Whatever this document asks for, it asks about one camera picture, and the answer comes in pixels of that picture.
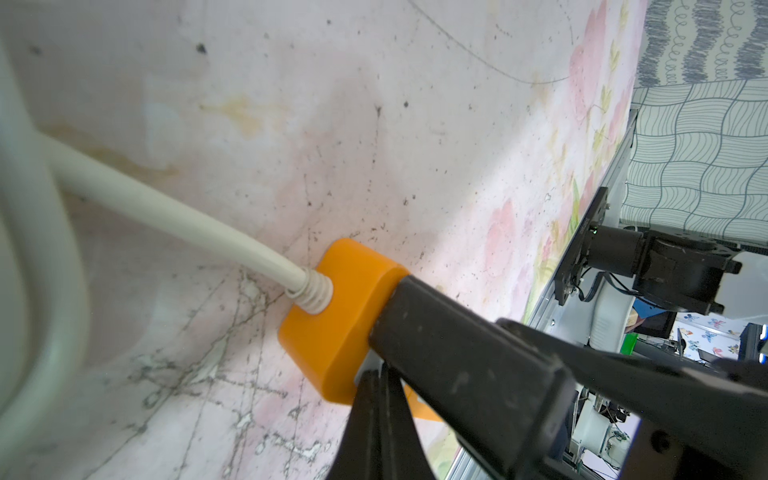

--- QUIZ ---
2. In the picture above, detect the white coiled cable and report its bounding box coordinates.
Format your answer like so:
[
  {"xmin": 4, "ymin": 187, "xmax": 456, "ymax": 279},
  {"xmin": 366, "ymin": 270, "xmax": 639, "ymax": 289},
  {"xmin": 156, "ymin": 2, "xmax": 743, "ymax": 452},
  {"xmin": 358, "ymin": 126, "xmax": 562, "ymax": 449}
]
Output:
[{"xmin": 0, "ymin": 35, "xmax": 335, "ymax": 457}]

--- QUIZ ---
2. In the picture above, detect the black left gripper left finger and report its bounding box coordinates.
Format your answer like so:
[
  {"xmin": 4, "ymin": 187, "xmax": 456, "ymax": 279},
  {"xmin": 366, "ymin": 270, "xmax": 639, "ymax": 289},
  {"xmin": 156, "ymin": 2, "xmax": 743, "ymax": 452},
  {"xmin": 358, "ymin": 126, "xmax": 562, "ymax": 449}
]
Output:
[{"xmin": 326, "ymin": 367, "xmax": 435, "ymax": 479}]

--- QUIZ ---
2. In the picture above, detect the black charger plug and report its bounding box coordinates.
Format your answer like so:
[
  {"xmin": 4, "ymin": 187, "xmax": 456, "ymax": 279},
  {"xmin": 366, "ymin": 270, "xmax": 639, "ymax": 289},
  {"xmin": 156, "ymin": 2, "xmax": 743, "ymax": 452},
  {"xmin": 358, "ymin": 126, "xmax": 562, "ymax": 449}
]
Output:
[{"xmin": 369, "ymin": 276, "xmax": 575, "ymax": 479}]

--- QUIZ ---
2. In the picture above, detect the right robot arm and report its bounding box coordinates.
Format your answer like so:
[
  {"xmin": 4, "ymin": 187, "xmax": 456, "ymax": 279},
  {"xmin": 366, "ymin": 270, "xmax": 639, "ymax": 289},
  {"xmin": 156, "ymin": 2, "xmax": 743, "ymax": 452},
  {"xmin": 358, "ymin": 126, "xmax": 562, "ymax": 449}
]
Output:
[{"xmin": 582, "ymin": 226, "xmax": 742, "ymax": 314}]

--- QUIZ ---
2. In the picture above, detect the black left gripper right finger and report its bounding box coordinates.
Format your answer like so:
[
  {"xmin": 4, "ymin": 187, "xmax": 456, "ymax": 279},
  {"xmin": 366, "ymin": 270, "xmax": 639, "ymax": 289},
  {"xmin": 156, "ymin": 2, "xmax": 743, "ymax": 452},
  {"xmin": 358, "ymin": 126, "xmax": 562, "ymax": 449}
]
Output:
[{"xmin": 497, "ymin": 319, "xmax": 767, "ymax": 456}]

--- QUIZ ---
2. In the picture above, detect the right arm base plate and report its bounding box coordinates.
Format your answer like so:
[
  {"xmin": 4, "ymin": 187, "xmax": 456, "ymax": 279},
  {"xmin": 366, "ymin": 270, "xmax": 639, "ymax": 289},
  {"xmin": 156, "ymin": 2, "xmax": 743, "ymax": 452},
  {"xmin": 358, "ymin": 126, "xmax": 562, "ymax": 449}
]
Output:
[{"xmin": 553, "ymin": 186, "xmax": 609, "ymax": 306}]

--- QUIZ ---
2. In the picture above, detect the small orange power strip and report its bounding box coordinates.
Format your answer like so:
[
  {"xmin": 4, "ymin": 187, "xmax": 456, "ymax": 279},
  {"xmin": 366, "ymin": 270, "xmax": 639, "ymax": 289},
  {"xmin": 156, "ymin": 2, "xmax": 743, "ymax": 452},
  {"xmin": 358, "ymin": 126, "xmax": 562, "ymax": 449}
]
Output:
[{"xmin": 278, "ymin": 238, "xmax": 409, "ymax": 405}]

